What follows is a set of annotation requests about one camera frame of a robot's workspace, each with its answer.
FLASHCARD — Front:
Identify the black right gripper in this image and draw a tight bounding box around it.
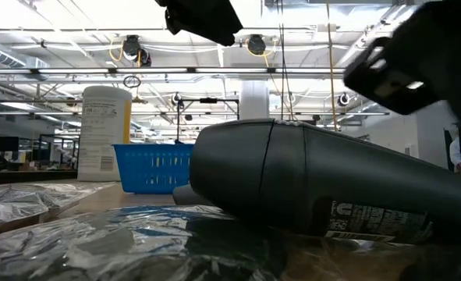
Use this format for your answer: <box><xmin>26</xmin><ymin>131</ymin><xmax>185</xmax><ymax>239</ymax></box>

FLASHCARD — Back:
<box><xmin>342</xmin><ymin>0</ymin><xmax>461</xmax><ymax>118</ymax></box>

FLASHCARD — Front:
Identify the dark grey squeeze tube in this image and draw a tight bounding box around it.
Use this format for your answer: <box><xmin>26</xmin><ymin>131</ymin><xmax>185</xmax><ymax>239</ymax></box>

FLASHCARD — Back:
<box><xmin>172</xmin><ymin>183</ymin><xmax>214</xmax><ymax>207</ymax></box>

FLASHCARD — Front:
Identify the black hair dryer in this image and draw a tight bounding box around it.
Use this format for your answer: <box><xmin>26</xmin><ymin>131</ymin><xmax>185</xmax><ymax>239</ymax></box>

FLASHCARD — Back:
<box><xmin>189</xmin><ymin>118</ymin><xmax>461</xmax><ymax>246</ymax></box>

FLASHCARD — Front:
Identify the clear bag with black puff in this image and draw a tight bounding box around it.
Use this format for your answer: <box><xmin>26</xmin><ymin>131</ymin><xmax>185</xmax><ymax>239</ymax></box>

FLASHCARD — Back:
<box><xmin>0</xmin><ymin>205</ymin><xmax>461</xmax><ymax>281</ymax></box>
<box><xmin>0</xmin><ymin>181</ymin><xmax>116</xmax><ymax>239</ymax></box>

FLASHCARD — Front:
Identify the long ceiling light strip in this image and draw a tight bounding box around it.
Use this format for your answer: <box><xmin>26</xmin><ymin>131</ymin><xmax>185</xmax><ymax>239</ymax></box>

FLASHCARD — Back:
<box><xmin>0</xmin><ymin>66</ymin><xmax>346</xmax><ymax>76</ymax></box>

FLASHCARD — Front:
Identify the white wipes canister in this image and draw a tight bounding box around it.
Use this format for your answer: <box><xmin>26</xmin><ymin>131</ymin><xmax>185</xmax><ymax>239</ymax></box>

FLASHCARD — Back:
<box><xmin>76</xmin><ymin>85</ymin><xmax>133</xmax><ymax>183</ymax></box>

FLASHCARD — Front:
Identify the blue plastic basket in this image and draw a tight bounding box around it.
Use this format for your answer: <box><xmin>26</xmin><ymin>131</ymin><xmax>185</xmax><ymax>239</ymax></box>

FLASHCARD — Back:
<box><xmin>112</xmin><ymin>143</ymin><xmax>195</xmax><ymax>195</ymax></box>

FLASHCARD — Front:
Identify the yellow hanging cable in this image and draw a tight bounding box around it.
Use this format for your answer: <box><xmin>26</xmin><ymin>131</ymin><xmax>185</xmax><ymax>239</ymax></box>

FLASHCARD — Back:
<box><xmin>325</xmin><ymin>0</ymin><xmax>339</xmax><ymax>132</ymax></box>

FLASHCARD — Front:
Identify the black hanging cable loop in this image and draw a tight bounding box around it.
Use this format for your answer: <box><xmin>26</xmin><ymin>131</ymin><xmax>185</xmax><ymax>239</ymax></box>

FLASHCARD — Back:
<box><xmin>122</xmin><ymin>75</ymin><xmax>142</xmax><ymax>89</ymax></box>

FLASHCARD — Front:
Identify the silver ventilation duct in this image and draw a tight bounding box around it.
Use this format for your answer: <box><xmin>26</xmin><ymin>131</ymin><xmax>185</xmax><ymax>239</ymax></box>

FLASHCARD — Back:
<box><xmin>0</xmin><ymin>41</ymin><xmax>51</xmax><ymax>82</ymax></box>

